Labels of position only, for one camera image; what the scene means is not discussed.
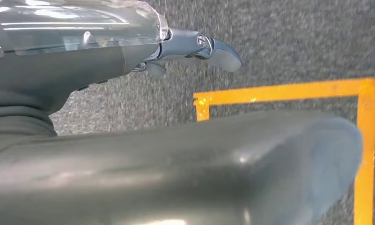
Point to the yellow floor tape square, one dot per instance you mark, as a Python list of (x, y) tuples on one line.
[(283, 90)]

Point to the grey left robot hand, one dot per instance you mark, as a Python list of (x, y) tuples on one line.
[(174, 174)]

